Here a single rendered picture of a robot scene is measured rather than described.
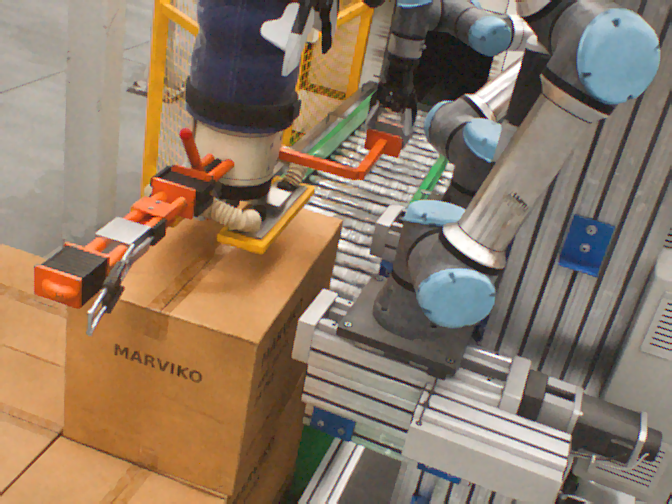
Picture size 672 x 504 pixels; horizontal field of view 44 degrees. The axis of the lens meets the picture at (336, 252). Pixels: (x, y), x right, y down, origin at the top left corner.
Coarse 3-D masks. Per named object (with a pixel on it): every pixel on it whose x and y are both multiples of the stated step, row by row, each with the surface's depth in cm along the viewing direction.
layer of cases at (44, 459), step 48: (0, 288) 223; (0, 336) 205; (48, 336) 209; (0, 384) 190; (48, 384) 193; (0, 432) 177; (48, 432) 180; (288, 432) 217; (0, 480) 166; (48, 480) 168; (96, 480) 170; (144, 480) 173
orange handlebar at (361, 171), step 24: (384, 144) 188; (216, 168) 160; (312, 168) 173; (336, 168) 172; (360, 168) 173; (144, 216) 141; (168, 216) 140; (96, 240) 129; (48, 288) 116; (72, 288) 116
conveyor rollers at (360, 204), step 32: (416, 128) 397; (352, 160) 346; (384, 160) 353; (416, 160) 364; (320, 192) 315; (352, 192) 321; (384, 192) 326; (352, 224) 296; (352, 256) 273; (352, 288) 255
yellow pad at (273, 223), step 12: (276, 180) 189; (300, 192) 185; (312, 192) 188; (252, 204) 176; (288, 204) 178; (300, 204) 181; (264, 216) 169; (276, 216) 172; (288, 216) 174; (228, 228) 165; (264, 228) 167; (276, 228) 169; (228, 240) 162; (240, 240) 162; (252, 240) 163; (264, 240) 163
